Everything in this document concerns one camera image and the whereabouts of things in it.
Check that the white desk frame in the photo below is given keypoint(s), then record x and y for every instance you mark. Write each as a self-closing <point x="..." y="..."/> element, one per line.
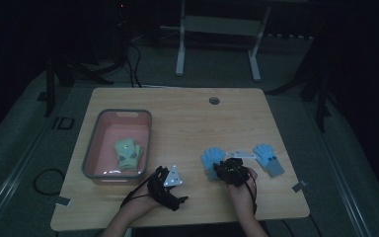
<point x="223" y="24"/>

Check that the blue monster face glove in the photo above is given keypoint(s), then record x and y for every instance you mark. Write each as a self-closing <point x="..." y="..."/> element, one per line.
<point x="266" y="154"/>
<point x="210" y="156"/>

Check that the pink bin with grey rim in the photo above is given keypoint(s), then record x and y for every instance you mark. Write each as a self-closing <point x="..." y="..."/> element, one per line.
<point x="112" y="131"/>

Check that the person's left hand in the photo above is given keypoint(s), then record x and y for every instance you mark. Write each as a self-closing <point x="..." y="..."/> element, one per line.
<point x="141" y="201"/>

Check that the grey tape piece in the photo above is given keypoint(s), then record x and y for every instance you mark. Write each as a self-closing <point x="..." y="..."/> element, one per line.
<point x="298" y="187"/>
<point x="60" y="200"/>

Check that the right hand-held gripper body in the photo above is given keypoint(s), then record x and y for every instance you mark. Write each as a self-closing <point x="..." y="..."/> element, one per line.
<point x="235" y="173"/>

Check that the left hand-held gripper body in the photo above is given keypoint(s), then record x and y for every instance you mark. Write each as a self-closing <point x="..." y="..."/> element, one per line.
<point x="173" y="177"/>

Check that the black tripod stand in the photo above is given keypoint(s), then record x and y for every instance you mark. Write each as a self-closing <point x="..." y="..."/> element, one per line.
<point x="322" y="108"/>
<point x="51" y="85"/>

